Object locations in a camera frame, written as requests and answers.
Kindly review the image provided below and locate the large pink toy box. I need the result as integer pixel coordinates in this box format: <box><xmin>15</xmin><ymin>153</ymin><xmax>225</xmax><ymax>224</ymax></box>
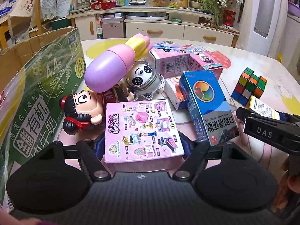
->
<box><xmin>104</xmin><ymin>99</ymin><xmax>185</xmax><ymax>171</ymax></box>

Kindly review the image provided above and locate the framed certificate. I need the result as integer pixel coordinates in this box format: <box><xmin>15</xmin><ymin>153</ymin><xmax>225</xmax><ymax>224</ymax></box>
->
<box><xmin>175</xmin><ymin>0</ymin><xmax>190</xmax><ymax>9</ymax></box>

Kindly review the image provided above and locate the pink box with girl print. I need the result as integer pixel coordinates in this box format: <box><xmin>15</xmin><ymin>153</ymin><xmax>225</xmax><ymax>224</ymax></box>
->
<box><xmin>183</xmin><ymin>44</ymin><xmax>225</xmax><ymax>80</ymax></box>

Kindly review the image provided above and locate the blue medicine box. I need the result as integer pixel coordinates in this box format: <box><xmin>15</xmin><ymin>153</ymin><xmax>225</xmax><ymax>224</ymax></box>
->
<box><xmin>179</xmin><ymin>71</ymin><xmax>240</xmax><ymax>146</ymax></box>

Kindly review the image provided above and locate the colourful puzzle cube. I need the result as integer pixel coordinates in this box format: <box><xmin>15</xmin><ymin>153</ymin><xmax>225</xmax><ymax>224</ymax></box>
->
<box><xmin>231</xmin><ymin>67</ymin><xmax>268</xmax><ymax>107</ymax></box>

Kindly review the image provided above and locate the glass vase with plant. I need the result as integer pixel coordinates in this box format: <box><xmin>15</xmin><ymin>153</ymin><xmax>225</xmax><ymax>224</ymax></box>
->
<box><xmin>70</xmin><ymin>0</ymin><xmax>92</xmax><ymax>14</ymax></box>

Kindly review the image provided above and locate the panda figure toy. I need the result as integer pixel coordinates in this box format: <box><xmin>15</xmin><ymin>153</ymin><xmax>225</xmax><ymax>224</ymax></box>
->
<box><xmin>126</xmin><ymin>60</ymin><xmax>165</xmax><ymax>99</ymax></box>

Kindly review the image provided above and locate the white orange small box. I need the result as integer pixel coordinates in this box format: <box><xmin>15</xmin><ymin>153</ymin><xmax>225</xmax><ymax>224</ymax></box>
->
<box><xmin>163</xmin><ymin>77</ymin><xmax>188</xmax><ymax>111</ymax></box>

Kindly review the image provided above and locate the yellow wooden chair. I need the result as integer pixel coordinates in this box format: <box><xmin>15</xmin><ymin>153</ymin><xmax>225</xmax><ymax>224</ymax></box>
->
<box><xmin>0</xmin><ymin>0</ymin><xmax>59</xmax><ymax>50</ymax></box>

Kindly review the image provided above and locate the green potted plant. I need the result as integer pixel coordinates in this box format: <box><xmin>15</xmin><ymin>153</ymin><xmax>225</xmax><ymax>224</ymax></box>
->
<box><xmin>189</xmin><ymin>0</ymin><xmax>224</xmax><ymax>27</ymax></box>

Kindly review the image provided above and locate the white oval tray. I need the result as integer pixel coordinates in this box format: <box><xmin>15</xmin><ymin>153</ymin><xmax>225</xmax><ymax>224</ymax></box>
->
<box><xmin>125</xmin><ymin>12</ymin><xmax>170</xmax><ymax>21</ymax></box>

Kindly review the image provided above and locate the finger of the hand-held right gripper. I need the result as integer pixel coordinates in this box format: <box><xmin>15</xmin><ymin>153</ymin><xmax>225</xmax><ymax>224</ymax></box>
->
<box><xmin>235</xmin><ymin>107</ymin><xmax>300</xmax><ymax>155</ymax></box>
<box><xmin>278</xmin><ymin>112</ymin><xmax>300</xmax><ymax>125</ymax></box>

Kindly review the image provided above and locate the white air conditioner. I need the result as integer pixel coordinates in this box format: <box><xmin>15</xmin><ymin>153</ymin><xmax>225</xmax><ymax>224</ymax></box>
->
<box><xmin>241</xmin><ymin>0</ymin><xmax>300</xmax><ymax>62</ymax></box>

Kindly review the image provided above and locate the green cardboard milk carton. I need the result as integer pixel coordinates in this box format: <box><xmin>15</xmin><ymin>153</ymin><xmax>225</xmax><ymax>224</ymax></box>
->
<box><xmin>0</xmin><ymin>27</ymin><xmax>86</xmax><ymax>214</ymax></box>

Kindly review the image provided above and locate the black-haired doll figure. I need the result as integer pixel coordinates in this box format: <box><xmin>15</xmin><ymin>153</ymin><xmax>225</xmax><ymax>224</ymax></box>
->
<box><xmin>58</xmin><ymin>86</ymin><xmax>139</xmax><ymax>132</ymax></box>

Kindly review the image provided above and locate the red flat box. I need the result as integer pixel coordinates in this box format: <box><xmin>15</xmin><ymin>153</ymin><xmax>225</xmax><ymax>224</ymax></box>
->
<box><xmin>91</xmin><ymin>1</ymin><xmax>117</xmax><ymax>10</ymax></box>

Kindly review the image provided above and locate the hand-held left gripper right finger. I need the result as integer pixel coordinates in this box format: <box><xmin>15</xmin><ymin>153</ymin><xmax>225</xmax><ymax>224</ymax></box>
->
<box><xmin>172</xmin><ymin>136</ymin><xmax>243</xmax><ymax>181</ymax></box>

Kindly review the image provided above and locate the cream cabinet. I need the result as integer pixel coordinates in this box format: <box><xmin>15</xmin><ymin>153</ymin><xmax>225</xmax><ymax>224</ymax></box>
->
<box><xmin>66</xmin><ymin>5</ymin><xmax>240</xmax><ymax>48</ymax></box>

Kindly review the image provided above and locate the purple pink capsule toy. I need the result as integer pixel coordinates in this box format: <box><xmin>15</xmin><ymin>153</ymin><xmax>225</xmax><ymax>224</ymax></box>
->
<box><xmin>84</xmin><ymin>35</ymin><xmax>152</xmax><ymax>92</ymax></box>

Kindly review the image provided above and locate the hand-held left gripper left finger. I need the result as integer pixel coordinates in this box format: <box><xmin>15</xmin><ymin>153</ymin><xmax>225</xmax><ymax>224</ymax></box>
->
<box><xmin>50</xmin><ymin>135</ymin><xmax>111</xmax><ymax>181</ymax></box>

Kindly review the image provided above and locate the green bucket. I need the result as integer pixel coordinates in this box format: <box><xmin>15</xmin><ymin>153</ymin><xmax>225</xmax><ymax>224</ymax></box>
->
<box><xmin>50</xmin><ymin>17</ymin><xmax>71</xmax><ymax>31</ymax></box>

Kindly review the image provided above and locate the pink storage box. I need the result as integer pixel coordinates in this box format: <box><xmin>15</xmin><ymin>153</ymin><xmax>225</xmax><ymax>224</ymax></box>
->
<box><xmin>101</xmin><ymin>16</ymin><xmax>125</xmax><ymax>38</ymax></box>

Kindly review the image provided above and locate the yellow white small box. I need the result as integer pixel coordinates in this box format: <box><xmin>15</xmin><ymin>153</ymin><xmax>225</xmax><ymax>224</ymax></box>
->
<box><xmin>248</xmin><ymin>95</ymin><xmax>281</xmax><ymax>121</ymax></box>

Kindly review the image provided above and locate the person's right hand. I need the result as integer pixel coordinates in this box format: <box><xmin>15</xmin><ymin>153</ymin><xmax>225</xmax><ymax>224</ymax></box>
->
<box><xmin>280</xmin><ymin>156</ymin><xmax>300</xmax><ymax>216</ymax></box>

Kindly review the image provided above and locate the white lace cloth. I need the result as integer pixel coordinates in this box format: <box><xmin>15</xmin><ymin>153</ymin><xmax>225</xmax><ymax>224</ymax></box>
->
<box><xmin>35</xmin><ymin>0</ymin><xmax>58</xmax><ymax>22</ymax></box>

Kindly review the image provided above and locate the printed paper bag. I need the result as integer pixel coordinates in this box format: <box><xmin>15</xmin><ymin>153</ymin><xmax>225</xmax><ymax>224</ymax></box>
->
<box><xmin>7</xmin><ymin>0</ymin><xmax>38</xmax><ymax>20</ymax></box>

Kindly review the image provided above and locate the pink box with blue figure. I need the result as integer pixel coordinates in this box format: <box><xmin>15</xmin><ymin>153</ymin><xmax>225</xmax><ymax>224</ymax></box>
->
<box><xmin>148</xmin><ymin>41</ymin><xmax>191</xmax><ymax>79</ymax></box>

